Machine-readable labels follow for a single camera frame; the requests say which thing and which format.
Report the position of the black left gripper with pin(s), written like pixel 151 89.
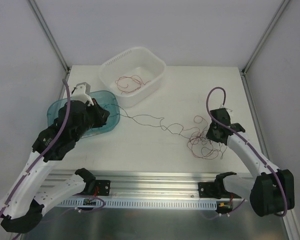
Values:
pixel 98 113

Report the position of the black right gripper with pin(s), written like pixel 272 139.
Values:
pixel 213 132

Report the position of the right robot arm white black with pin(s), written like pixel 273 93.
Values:
pixel 271 190

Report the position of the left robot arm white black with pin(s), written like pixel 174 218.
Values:
pixel 23 207

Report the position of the teal translucent plastic bin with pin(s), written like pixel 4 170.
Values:
pixel 105 99

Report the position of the white plastic basket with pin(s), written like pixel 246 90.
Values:
pixel 133 75

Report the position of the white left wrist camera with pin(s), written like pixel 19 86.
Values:
pixel 81 92

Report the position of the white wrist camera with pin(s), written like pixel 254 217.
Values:
pixel 230 111
pixel 81 92

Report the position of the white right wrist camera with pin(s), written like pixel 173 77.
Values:
pixel 230 111

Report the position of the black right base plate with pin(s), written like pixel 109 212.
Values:
pixel 208 190

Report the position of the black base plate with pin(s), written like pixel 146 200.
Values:
pixel 208 190
pixel 101 188

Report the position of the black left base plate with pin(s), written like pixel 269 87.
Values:
pixel 101 188

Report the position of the white slotted cable duct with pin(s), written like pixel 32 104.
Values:
pixel 125 203

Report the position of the aluminium mounting rail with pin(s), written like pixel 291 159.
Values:
pixel 153 185

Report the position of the left aluminium frame post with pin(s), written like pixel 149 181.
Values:
pixel 48 34

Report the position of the aluminium frame post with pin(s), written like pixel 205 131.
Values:
pixel 48 34
pixel 266 34

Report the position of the right aluminium frame post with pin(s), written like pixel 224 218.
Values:
pixel 266 34

